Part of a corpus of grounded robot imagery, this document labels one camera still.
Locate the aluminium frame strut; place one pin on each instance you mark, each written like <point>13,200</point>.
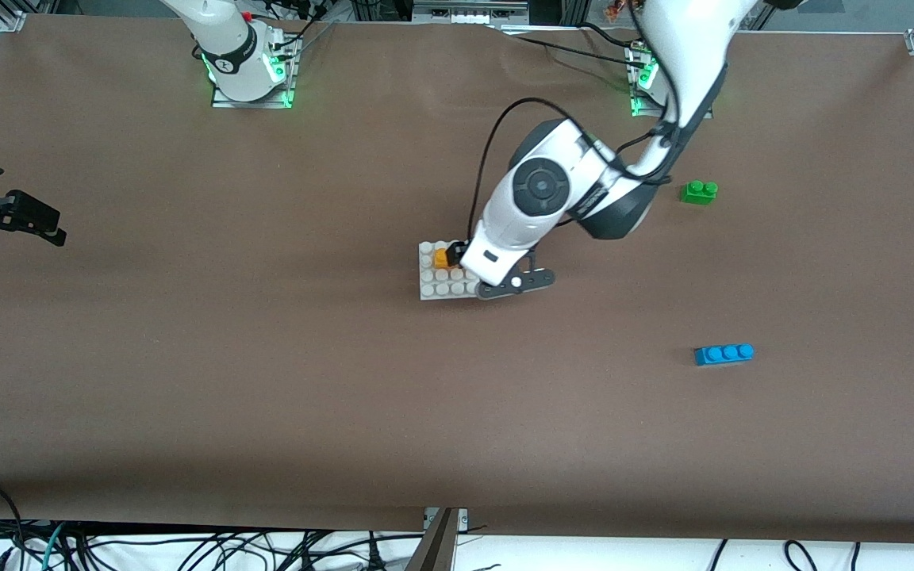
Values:
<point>437,547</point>

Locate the white studded base plate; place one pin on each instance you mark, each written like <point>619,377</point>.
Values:
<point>433,281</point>

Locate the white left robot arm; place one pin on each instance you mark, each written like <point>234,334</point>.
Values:
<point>687,47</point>

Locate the brown table cover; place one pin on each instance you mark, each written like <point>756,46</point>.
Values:
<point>457,396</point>

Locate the grey equipment box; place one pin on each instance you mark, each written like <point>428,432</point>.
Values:
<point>469,12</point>

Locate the blue three-stud block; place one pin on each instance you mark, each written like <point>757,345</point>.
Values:
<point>723,355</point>

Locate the yellow two-stud block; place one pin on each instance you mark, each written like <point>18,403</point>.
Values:
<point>441,258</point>

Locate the green two-stud block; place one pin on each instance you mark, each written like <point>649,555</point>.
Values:
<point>698,194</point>

